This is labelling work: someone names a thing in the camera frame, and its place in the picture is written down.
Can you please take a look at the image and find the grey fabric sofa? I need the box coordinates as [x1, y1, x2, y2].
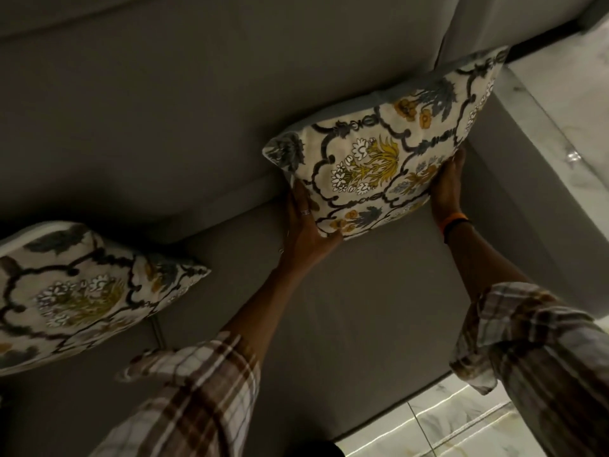
[0, 0, 609, 457]

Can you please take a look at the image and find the orange wristband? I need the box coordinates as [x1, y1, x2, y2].
[438, 212, 469, 235]

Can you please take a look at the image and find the person's right hand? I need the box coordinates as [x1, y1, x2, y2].
[429, 148, 467, 227]

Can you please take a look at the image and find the person's left forearm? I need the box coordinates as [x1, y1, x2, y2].
[216, 262, 307, 364]

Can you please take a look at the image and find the person's right forearm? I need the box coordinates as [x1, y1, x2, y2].
[445, 222, 531, 305]

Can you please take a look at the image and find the black wristband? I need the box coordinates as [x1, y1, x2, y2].
[443, 220, 474, 244]

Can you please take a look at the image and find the floral patterned cushion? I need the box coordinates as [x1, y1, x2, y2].
[263, 46, 511, 241]
[0, 222, 211, 377]

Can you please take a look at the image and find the person's left hand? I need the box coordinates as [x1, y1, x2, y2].
[279, 179, 344, 274]

